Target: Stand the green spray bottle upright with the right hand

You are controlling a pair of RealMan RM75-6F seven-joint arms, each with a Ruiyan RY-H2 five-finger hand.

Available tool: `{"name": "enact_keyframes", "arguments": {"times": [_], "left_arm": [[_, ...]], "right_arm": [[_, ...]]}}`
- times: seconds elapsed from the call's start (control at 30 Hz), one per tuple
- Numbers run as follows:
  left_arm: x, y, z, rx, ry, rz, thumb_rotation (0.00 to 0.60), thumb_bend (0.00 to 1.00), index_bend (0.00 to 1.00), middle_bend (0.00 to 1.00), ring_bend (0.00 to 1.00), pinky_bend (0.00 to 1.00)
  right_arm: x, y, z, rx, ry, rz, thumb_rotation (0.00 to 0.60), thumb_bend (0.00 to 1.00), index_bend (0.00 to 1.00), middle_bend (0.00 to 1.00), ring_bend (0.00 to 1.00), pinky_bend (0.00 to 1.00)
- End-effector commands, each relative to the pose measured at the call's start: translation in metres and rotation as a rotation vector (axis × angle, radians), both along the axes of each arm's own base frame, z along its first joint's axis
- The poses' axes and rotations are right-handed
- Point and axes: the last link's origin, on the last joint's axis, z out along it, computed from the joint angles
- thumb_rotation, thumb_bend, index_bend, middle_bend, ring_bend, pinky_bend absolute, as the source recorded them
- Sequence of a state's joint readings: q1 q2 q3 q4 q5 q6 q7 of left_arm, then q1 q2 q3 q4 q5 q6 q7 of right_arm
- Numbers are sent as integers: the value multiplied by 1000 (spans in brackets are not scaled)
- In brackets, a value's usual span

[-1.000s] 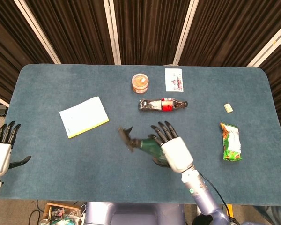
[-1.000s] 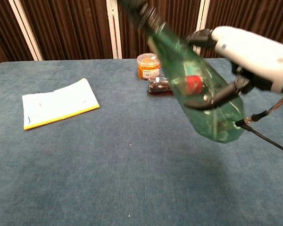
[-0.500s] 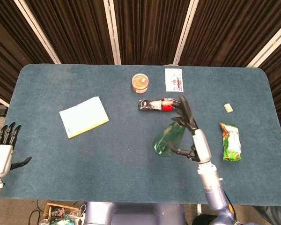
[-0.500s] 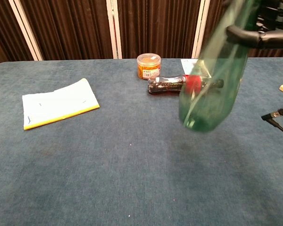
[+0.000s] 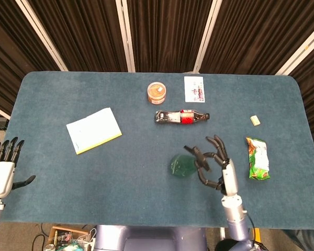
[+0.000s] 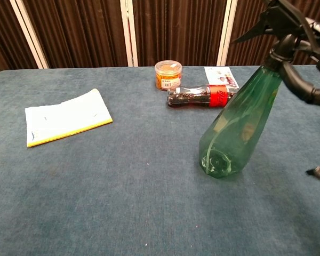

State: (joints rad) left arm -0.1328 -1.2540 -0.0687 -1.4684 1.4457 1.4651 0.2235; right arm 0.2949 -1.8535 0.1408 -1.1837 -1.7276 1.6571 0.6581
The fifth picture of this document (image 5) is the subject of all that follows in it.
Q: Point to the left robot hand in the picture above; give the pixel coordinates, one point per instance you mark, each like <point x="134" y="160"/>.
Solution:
<point x="1" y="172"/>

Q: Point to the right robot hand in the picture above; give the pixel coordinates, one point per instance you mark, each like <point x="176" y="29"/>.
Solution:
<point x="219" y="167"/>

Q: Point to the green spray bottle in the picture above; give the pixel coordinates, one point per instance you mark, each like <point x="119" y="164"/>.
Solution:
<point x="183" y="166"/>

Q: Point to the purple robot base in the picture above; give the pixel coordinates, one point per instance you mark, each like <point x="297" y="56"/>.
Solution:
<point x="150" y="239"/>

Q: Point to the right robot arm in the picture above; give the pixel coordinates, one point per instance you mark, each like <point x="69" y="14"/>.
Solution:
<point x="235" y="217"/>

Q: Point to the cola bottle red label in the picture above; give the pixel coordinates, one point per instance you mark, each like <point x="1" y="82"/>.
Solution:
<point x="181" y="117"/>

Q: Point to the green snack bag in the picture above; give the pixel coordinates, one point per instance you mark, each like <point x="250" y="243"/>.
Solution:
<point x="258" y="160"/>

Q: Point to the small cream eraser block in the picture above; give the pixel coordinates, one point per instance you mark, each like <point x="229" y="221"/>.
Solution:
<point x="255" y="120"/>

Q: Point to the white printed card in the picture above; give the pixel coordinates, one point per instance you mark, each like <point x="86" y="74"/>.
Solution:
<point x="194" y="89"/>

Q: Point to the blue table cloth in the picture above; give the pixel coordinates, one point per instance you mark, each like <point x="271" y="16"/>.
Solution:
<point x="94" y="188"/>

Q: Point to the wooden box of clutter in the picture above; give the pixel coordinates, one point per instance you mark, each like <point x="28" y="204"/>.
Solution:
<point x="68" y="239"/>

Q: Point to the round orange lidded container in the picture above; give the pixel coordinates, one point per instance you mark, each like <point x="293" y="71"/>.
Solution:
<point x="156" y="92"/>

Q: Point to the white notepad yellow edge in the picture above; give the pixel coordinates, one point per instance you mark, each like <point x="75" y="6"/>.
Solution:
<point x="94" y="130"/>

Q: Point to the dark curtain partition panels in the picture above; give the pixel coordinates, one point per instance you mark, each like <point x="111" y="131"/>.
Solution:
<point x="162" y="34"/>

